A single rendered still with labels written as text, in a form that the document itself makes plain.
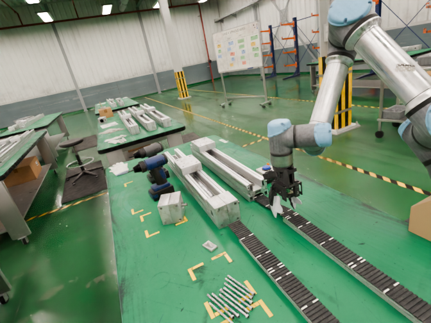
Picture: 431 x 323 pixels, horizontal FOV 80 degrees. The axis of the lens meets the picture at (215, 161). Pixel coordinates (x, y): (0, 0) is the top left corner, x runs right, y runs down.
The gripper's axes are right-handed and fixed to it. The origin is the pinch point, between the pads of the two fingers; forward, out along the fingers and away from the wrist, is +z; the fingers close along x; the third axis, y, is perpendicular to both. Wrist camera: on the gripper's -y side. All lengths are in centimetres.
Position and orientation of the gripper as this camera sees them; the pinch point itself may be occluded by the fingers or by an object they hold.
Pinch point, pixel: (283, 209)
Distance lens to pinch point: 102.6
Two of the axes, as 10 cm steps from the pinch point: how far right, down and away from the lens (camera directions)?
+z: 1.9, 9.1, 3.7
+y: 3.9, 2.8, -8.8
